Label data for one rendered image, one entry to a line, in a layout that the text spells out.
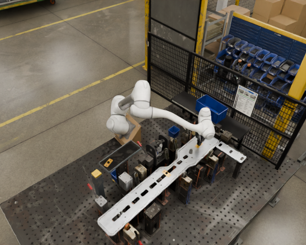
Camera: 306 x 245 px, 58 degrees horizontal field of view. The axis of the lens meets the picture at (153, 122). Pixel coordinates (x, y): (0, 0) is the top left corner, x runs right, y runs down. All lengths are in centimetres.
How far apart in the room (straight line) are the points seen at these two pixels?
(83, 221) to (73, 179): 48
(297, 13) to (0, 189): 590
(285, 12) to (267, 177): 421
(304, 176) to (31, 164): 365
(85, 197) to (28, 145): 185
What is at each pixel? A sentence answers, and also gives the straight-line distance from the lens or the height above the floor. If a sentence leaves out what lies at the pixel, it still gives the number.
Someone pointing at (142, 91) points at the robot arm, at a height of 161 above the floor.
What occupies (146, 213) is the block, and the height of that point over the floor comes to 103.
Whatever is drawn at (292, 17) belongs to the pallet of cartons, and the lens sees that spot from 652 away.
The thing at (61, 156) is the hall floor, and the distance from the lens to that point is 407.
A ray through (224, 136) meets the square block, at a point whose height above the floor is 105.
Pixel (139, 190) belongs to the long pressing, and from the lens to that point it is 238.
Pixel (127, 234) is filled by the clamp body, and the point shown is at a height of 106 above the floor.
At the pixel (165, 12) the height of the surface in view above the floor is 125.
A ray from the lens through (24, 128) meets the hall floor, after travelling 466.
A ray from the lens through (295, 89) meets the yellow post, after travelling 263.
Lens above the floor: 301
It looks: 44 degrees down
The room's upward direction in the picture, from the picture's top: 1 degrees clockwise
